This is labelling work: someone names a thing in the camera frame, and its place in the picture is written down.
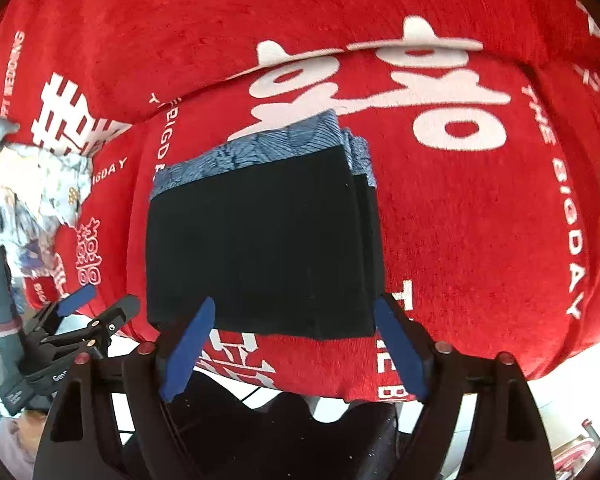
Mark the dark cloth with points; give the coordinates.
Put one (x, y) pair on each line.
(280, 440)

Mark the red printed blanket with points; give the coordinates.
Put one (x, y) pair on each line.
(455, 220)

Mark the black pants with blue waistband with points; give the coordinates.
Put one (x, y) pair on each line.
(260, 250)

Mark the light floral cloth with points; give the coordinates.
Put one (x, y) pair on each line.
(45, 185)

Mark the person's left forearm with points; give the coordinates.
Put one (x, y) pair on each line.
(12, 440)

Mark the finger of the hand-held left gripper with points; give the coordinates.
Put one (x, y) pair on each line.
(75, 302)
(112, 320)

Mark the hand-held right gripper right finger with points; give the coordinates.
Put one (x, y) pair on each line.
(402, 350)

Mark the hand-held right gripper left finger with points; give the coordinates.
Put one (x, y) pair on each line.
(187, 355)

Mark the red white object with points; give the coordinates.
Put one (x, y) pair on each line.
(577, 447)

